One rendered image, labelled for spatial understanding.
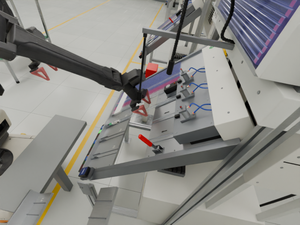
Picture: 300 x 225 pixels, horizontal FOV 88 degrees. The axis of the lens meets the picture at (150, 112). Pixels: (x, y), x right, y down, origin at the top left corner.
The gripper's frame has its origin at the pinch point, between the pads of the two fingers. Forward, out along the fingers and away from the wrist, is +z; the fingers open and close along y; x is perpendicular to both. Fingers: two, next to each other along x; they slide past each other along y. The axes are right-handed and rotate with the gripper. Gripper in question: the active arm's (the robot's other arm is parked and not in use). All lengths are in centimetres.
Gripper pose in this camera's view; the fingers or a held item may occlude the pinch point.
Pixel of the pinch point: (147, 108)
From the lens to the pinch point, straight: 81.1
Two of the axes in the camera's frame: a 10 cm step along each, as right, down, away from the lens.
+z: 5.9, 6.4, 4.9
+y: 1.7, -6.9, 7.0
